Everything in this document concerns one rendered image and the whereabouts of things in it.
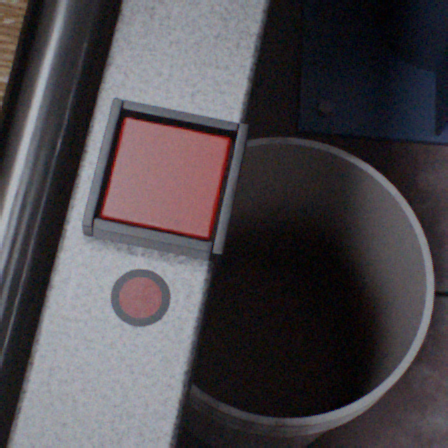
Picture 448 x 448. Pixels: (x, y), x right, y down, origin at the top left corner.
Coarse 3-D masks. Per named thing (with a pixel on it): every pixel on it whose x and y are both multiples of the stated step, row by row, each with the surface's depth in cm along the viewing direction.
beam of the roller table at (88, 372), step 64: (128, 0) 71; (192, 0) 72; (256, 0) 72; (128, 64) 70; (192, 64) 70; (256, 64) 71; (64, 256) 66; (128, 256) 66; (64, 320) 65; (192, 320) 65; (64, 384) 64; (128, 384) 64
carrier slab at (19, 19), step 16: (0, 0) 69; (16, 0) 69; (32, 0) 70; (0, 16) 68; (16, 16) 68; (0, 32) 68; (16, 32) 68; (0, 48) 68; (16, 48) 68; (0, 64) 67; (16, 64) 68; (0, 80) 67; (0, 96) 67; (0, 112) 67; (0, 128) 67
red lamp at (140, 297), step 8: (136, 280) 66; (144, 280) 66; (152, 280) 66; (128, 288) 66; (136, 288) 66; (144, 288) 66; (152, 288) 66; (120, 296) 65; (128, 296) 65; (136, 296) 66; (144, 296) 66; (152, 296) 66; (160, 296) 66; (128, 304) 65; (136, 304) 65; (144, 304) 65; (152, 304) 65; (160, 304) 65; (128, 312) 65; (136, 312) 65; (144, 312) 65; (152, 312) 65
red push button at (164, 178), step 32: (128, 128) 67; (160, 128) 67; (128, 160) 67; (160, 160) 67; (192, 160) 67; (224, 160) 67; (128, 192) 66; (160, 192) 66; (192, 192) 66; (128, 224) 66; (160, 224) 65; (192, 224) 66
